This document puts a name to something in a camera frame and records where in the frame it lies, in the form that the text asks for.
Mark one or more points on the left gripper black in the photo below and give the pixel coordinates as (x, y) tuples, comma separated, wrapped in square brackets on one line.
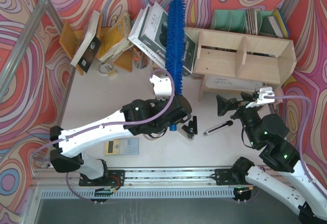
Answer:
[(183, 109)]

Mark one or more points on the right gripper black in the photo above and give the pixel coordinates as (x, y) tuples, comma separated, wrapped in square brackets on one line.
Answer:
[(236, 106)]

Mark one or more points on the blue fluffy duster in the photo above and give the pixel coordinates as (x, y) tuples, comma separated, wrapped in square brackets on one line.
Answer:
[(175, 43)]

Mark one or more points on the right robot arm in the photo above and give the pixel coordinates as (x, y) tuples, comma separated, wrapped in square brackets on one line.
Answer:
[(306, 196)]

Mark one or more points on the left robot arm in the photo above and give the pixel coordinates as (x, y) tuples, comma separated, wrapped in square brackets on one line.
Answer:
[(148, 117)]

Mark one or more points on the light wooden bookshelf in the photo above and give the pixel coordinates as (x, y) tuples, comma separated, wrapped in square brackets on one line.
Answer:
[(243, 57)]

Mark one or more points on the spiral notebook white cover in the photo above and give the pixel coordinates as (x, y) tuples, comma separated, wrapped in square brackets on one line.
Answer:
[(223, 83)]

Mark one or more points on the beige black stapler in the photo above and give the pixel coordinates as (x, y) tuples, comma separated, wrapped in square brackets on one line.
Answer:
[(186, 132)]

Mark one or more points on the black clip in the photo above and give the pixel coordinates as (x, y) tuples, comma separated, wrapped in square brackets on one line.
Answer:
[(193, 125)]

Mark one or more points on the beige calculator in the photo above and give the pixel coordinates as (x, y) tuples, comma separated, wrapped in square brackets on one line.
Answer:
[(117, 147)]

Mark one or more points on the pink pig figure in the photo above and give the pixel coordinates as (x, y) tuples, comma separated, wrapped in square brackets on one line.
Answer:
[(278, 92)]

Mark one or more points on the pencil cup with pencils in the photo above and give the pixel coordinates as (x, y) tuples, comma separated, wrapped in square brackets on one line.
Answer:
[(139, 59)]

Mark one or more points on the Twins story book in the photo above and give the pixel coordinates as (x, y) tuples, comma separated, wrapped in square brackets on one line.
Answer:
[(188, 55)]

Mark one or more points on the green desk organizer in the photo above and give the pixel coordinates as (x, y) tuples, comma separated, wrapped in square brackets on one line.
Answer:
[(235, 21)]

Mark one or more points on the white Chokladfabriken book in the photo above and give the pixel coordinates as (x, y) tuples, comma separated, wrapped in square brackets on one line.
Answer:
[(149, 33)]

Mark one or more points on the yellow worn book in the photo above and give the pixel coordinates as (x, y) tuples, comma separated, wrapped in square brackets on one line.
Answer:
[(115, 41)]

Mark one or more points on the black white paperback book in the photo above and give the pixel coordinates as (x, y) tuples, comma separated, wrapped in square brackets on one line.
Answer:
[(88, 44)]

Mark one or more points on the blue covered notebook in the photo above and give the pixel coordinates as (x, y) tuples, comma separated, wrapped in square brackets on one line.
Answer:
[(278, 23)]

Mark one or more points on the orange wooden book stand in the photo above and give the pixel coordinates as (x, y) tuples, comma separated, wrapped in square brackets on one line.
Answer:
[(69, 38)]

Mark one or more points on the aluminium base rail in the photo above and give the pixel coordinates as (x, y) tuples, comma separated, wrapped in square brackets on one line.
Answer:
[(147, 176)]

